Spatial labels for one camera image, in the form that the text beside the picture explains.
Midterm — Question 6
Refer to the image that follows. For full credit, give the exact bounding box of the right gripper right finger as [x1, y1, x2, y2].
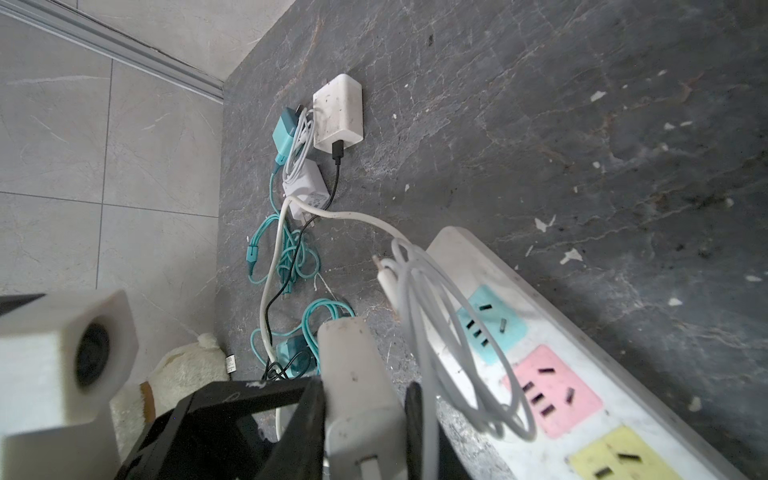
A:
[404, 381, 471, 479]

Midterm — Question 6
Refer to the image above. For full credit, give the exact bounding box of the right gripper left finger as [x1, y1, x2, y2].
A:
[116, 377, 326, 479]

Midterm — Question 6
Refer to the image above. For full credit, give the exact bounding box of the white multicolour power strip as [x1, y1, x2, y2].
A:
[259, 194, 748, 480]

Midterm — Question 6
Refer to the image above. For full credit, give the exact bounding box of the white charger with black cable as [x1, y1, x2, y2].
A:
[247, 74, 364, 380]

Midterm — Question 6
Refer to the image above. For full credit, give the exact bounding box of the white plush dog toy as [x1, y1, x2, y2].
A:
[110, 333, 230, 461]

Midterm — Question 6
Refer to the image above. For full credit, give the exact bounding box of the teal charger lower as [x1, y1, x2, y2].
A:
[276, 335, 317, 379]

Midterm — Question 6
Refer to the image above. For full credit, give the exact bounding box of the teal charger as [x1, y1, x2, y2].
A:
[272, 107, 299, 166]
[276, 335, 317, 379]

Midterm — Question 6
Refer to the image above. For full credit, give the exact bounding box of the flat white charger adapter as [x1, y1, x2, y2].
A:
[281, 107, 332, 220]

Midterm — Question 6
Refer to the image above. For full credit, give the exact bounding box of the teal charger upper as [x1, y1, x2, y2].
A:
[272, 107, 299, 166]

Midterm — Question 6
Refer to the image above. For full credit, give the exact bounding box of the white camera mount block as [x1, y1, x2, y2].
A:
[1, 289, 138, 479]

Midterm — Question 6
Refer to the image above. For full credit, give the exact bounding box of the teal cable bundle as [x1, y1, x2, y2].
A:
[245, 164, 356, 379]

